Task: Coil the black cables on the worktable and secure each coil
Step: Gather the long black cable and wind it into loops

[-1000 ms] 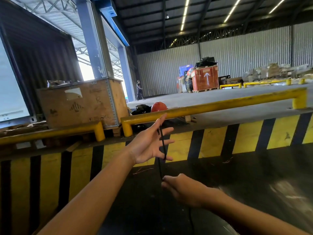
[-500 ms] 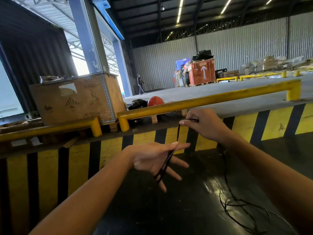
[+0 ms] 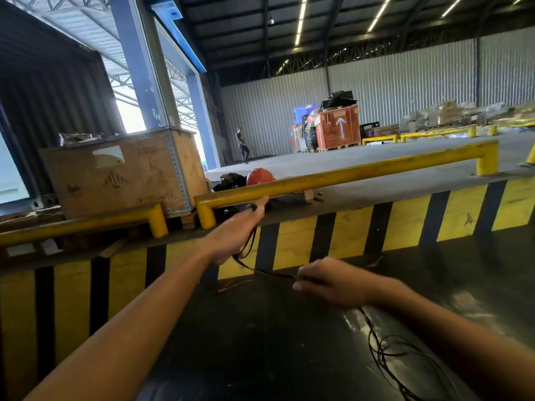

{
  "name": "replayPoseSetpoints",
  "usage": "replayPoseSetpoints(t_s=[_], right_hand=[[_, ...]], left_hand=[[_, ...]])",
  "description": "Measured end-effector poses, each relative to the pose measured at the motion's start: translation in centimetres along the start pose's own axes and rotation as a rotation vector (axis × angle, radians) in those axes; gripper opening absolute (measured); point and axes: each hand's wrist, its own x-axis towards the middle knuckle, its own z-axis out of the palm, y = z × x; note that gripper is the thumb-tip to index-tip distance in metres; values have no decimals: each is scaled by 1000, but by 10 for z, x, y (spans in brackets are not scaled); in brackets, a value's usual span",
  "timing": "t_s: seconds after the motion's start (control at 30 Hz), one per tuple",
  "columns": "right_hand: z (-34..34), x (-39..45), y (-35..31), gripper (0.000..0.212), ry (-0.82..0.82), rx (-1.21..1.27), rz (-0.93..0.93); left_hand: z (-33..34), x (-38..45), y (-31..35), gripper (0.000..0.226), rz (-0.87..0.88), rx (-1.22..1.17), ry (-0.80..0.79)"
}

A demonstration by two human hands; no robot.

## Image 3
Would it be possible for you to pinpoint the person's right hand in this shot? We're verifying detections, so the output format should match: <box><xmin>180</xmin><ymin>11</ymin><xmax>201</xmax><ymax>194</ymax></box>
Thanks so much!
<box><xmin>292</xmin><ymin>257</ymin><xmax>394</xmax><ymax>311</ymax></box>

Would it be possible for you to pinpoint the person's left hand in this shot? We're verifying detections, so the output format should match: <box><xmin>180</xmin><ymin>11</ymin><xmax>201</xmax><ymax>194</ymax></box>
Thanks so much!
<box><xmin>200</xmin><ymin>195</ymin><xmax>271</xmax><ymax>267</ymax></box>

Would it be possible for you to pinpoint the black cable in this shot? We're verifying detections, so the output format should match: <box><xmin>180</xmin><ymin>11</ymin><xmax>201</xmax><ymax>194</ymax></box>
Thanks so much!
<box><xmin>231</xmin><ymin>202</ymin><xmax>461</xmax><ymax>401</ymax></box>

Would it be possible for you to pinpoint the person's left forearm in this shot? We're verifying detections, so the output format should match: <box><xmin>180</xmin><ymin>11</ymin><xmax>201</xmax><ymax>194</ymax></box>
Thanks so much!
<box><xmin>25</xmin><ymin>246</ymin><xmax>219</xmax><ymax>401</ymax></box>

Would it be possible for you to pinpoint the person's right forearm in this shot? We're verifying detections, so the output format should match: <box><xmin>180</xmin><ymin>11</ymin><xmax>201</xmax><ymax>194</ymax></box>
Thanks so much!
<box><xmin>367</xmin><ymin>279</ymin><xmax>535</xmax><ymax>401</ymax></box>

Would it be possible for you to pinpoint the long orange thread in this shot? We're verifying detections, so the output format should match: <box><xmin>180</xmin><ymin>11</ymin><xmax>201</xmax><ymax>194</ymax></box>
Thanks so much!
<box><xmin>217</xmin><ymin>278</ymin><xmax>255</xmax><ymax>294</ymax></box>

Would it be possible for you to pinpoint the pallet under plywood crate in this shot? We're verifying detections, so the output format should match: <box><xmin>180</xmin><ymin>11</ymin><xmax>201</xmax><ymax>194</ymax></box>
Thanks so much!
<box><xmin>167</xmin><ymin>209</ymin><xmax>198</xmax><ymax>231</ymax></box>

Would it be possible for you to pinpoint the orange round helmet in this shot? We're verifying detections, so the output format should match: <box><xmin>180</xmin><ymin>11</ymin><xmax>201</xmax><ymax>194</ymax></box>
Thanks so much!
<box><xmin>245</xmin><ymin>167</ymin><xmax>275</xmax><ymax>187</ymax></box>

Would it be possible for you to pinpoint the low wooden pallet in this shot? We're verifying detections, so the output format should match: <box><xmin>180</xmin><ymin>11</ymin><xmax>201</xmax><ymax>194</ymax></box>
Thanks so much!
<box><xmin>288</xmin><ymin>188</ymin><xmax>325</xmax><ymax>203</ymax></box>

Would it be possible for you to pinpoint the narrow blue steel column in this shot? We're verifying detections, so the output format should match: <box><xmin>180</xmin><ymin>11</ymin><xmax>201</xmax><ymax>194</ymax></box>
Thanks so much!
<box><xmin>185</xmin><ymin>70</ymin><xmax>221</xmax><ymax>172</ymax></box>

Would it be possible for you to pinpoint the stack of wrapped goods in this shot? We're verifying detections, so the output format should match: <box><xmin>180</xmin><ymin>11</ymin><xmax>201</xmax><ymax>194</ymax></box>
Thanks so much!
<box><xmin>290</xmin><ymin>120</ymin><xmax>319</xmax><ymax>153</ymax></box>

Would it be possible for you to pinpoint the loose wooden plank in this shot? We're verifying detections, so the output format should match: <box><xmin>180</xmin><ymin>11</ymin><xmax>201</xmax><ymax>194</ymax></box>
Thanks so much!
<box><xmin>98</xmin><ymin>238</ymin><xmax>129</xmax><ymax>259</ymax></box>

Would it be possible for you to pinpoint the large plywood crate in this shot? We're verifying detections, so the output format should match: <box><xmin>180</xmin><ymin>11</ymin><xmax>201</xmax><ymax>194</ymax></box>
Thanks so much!
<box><xmin>38</xmin><ymin>126</ymin><xmax>210</xmax><ymax>220</ymax></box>

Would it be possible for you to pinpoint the blue container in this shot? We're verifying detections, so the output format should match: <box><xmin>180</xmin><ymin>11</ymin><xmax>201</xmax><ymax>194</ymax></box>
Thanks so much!
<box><xmin>293</xmin><ymin>104</ymin><xmax>320</xmax><ymax>126</ymax></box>

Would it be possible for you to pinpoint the red crate with white arrow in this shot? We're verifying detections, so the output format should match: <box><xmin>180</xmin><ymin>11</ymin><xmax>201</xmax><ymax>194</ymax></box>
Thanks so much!
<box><xmin>314</xmin><ymin>105</ymin><xmax>362</xmax><ymax>151</ymax></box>

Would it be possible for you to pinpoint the brown cardboard box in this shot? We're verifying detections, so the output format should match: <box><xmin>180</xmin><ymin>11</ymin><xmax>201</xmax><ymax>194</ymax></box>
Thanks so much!
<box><xmin>372</xmin><ymin>124</ymin><xmax>401</xmax><ymax>139</ymax></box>

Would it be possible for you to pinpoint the black plastic bag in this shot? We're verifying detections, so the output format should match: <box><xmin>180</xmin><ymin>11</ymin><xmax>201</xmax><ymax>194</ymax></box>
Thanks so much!
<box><xmin>319</xmin><ymin>90</ymin><xmax>358</xmax><ymax>111</ymax></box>

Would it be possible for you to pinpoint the yellow black striped dock barrier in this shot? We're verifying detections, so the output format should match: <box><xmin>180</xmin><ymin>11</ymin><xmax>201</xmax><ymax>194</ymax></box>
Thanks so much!
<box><xmin>0</xmin><ymin>175</ymin><xmax>535</xmax><ymax>401</ymax></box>

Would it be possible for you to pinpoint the wide blue steel column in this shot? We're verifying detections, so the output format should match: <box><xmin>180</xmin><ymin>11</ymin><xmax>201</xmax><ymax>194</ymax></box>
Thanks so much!
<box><xmin>107</xmin><ymin>0</ymin><xmax>168</xmax><ymax>131</ymax></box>

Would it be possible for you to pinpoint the pile of cardboard boxes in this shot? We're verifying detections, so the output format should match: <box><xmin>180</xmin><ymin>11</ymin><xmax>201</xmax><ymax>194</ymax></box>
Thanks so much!
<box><xmin>398</xmin><ymin>99</ymin><xmax>535</xmax><ymax>133</ymax></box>

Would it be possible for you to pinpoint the long yellow guard rail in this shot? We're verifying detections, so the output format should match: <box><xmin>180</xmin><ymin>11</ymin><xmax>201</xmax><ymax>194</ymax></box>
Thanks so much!
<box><xmin>193</xmin><ymin>139</ymin><xmax>500</xmax><ymax>231</ymax></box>

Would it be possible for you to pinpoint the small distant yellow rail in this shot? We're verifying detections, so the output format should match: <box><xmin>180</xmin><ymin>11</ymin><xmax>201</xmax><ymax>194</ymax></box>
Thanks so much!
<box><xmin>361</xmin><ymin>133</ymin><xmax>399</xmax><ymax>146</ymax></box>

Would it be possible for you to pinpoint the short yellow guard rail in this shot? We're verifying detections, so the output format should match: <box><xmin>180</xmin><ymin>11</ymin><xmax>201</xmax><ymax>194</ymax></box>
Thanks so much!
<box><xmin>0</xmin><ymin>202</ymin><xmax>169</xmax><ymax>248</ymax></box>

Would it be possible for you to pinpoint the medium distant yellow rail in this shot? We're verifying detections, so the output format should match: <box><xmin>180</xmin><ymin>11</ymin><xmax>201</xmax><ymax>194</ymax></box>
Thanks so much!
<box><xmin>400</xmin><ymin>124</ymin><xmax>478</xmax><ymax>144</ymax></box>

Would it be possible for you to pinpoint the long distant yellow rail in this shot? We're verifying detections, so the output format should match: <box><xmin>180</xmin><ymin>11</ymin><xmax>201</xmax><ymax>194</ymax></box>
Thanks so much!
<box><xmin>488</xmin><ymin>120</ymin><xmax>535</xmax><ymax>136</ymax></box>

